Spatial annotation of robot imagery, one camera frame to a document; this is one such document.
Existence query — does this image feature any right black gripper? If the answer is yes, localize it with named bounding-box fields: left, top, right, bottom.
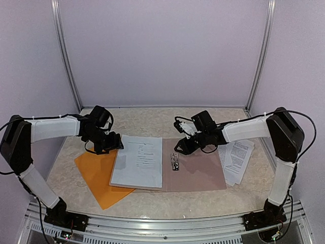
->
left=175, top=130, right=209, bottom=155

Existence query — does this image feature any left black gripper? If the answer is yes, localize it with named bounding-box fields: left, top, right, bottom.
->
left=85, top=128, right=124, bottom=155

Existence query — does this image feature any white printed sheet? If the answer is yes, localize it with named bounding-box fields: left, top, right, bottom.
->
left=110, top=135, right=163, bottom=189

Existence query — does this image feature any pink-brown file folder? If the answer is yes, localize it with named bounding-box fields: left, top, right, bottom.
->
left=109, top=138, right=228, bottom=192

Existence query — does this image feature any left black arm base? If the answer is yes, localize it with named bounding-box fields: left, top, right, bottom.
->
left=44, top=197, right=89, bottom=232

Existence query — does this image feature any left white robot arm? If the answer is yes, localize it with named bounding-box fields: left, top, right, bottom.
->
left=1, top=106, right=124, bottom=226

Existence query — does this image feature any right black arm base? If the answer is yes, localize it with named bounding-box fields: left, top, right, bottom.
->
left=242, top=199, right=287, bottom=231

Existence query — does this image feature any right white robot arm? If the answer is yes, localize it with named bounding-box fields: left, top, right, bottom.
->
left=174, top=107, right=305, bottom=226

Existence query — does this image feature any metal folder clip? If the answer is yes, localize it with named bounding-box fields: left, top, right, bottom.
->
left=171, top=153, right=179, bottom=171

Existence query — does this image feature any orange folder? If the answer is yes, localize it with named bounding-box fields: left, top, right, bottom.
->
left=75, top=150, right=134, bottom=210

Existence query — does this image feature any white printed sheet dense text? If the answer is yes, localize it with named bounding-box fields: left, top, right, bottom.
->
left=218, top=140, right=254, bottom=187

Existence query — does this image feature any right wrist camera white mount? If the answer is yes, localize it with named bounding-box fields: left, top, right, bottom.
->
left=173, top=120, right=198, bottom=139

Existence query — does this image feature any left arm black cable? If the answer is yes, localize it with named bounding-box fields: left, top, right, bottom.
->
left=0, top=114, right=77, bottom=176

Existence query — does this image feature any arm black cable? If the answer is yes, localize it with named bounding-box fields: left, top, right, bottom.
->
left=0, top=114, right=77, bottom=176
left=218, top=110, right=317, bottom=163

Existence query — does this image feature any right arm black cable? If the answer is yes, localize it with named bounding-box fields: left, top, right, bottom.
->
left=218, top=110, right=317, bottom=163

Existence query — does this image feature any left aluminium frame post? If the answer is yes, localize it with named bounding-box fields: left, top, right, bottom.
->
left=51, top=0, right=83, bottom=112

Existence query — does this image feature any aluminium frame post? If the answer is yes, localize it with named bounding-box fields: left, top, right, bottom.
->
left=51, top=0, right=83, bottom=112
left=245, top=0, right=276, bottom=112

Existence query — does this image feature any right aluminium frame post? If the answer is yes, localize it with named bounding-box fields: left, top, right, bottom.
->
left=245, top=0, right=276, bottom=112

